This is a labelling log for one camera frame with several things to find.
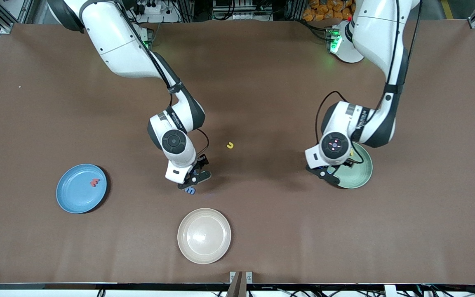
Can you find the blue plate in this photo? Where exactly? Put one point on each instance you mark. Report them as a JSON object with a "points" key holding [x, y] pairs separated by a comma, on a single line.
{"points": [[74, 198]]}

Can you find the brown post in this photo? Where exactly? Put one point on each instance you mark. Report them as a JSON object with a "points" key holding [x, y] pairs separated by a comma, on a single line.
{"points": [[237, 288]]}

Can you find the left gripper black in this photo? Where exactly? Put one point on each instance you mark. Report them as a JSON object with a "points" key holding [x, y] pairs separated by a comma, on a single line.
{"points": [[346, 163]]}

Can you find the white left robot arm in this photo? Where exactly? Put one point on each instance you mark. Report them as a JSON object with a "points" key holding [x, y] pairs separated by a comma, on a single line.
{"points": [[375, 33]]}

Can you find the brown table cover mat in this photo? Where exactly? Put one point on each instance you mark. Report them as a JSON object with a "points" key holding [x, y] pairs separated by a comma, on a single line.
{"points": [[56, 103]]}

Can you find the red foam lowercase w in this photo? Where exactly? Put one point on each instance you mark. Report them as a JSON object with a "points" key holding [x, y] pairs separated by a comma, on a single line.
{"points": [[94, 183]]}

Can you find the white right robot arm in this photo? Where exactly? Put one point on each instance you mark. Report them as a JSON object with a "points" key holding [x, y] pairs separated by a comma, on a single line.
{"points": [[114, 37]]}

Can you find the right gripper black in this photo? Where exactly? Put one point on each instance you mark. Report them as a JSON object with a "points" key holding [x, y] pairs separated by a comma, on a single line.
{"points": [[201, 161]]}

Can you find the cream white plate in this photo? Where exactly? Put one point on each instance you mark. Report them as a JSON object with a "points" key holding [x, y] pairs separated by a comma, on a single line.
{"points": [[204, 237]]}

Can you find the pale green plate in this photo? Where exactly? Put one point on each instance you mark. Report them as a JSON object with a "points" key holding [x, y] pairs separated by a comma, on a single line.
{"points": [[357, 175]]}

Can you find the pile of orange objects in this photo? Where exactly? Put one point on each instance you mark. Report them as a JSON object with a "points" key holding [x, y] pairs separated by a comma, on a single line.
{"points": [[318, 12]]}

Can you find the metal edge bracket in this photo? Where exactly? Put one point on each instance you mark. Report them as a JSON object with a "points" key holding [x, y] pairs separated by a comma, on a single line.
{"points": [[249, 277]]}

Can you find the white power strip with plugs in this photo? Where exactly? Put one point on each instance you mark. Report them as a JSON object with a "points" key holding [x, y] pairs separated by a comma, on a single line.
{"points": [[157, 9]]}

